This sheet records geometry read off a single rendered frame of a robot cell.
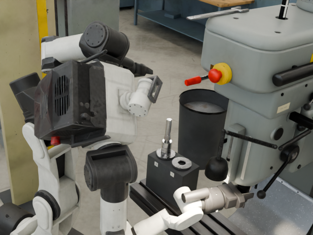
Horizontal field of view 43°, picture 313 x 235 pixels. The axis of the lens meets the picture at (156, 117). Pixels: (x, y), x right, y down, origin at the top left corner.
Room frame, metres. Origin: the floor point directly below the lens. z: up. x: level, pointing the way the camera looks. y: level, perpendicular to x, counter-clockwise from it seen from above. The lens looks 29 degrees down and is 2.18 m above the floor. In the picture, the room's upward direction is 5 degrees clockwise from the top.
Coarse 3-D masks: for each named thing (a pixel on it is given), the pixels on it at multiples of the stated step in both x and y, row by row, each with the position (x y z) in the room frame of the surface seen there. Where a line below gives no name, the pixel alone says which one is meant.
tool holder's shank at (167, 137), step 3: (168, 120) 1.51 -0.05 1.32; (171, 120) 1.52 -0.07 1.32; (168, 123) 1.51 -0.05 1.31; (168, 126) 1.51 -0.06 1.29; (165, 129) 1.52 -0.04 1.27; (168, 129) 1.51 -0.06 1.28; (165, 132) 1.52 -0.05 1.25; (168, 132) 1.51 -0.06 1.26; (165, 135) 1.51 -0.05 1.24; (168, 135) 1.51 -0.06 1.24; (165, 138) 1.51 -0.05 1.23; (168, 138) 1.51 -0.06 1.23; (165, 141) 1.51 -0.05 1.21; (168, 141) 1.51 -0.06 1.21
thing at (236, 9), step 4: (232, 8) 1.21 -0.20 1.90; (236, 8) 1.21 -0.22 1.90; (240, 8) 1.24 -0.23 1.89; (216, 12) 1.15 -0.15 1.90; (220, 12) 1.15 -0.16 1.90; (224, 12) 1.15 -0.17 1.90; (228, 12) 1.16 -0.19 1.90; (232, 12) 1.18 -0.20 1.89; (236, 12) 1.19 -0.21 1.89; (240, 12) 1.19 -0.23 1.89; (244, 12) 1.20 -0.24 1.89; (192, 16) 1.08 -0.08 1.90; (196, 16) 1.08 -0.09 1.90; (200, 16) 1.09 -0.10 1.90; (204, 16) 1.09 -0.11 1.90; (208, 16) 1.10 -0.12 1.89; (212, 16) 1.12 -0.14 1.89; (192, 20) 1.06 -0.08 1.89
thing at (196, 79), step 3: (207, 75) 1.13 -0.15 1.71; (192, 78) 1.09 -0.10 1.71; (195, 78) 1.09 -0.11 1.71; (198, 78) 1.10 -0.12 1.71; (201, 78) 1.11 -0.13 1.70; (204, 78) 1.12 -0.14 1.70; (207, 78) 1.13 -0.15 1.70; (186, 81) 1.07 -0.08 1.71; (189, 81) 1.07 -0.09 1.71; (192, 81) 1.08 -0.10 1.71; (195, 81) 1.08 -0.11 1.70; (198, 81) 1.09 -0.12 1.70; (186, 84) 1.07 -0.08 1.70; (189, 84) 1.07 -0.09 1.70; (192, 84) 1.08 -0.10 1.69
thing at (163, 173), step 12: (156, 156) 1.50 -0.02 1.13; (168, 156) 1.50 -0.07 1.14; (180, 156) 1.52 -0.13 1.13; (156, 168) 1.47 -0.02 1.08; (168, 168) 1.43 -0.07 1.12; (180, 168) 1.41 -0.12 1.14; (192, 168) 1.44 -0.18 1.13; (156, 180) 1.47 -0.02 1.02; (168, 180) 1.42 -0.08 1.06; (180, 180) 1.38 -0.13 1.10; (192, 180) 1.43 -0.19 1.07; (156, 192) 1.47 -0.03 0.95; (168, 192) 1.42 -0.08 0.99
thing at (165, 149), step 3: (162, 144) 1.51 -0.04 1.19; (171, 144) 1.51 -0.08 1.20; (162, 147) 1.51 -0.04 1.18; (165, 147) 1.50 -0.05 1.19; (168, 147) 1.50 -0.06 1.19; (162, 150) 1.51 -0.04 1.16; (165, 150) 1.50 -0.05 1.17; (168, 150) 1.50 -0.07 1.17; (162, 153) 1.51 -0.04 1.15; (165, 153) 1.50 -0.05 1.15; (168, 153) 1.50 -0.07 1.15
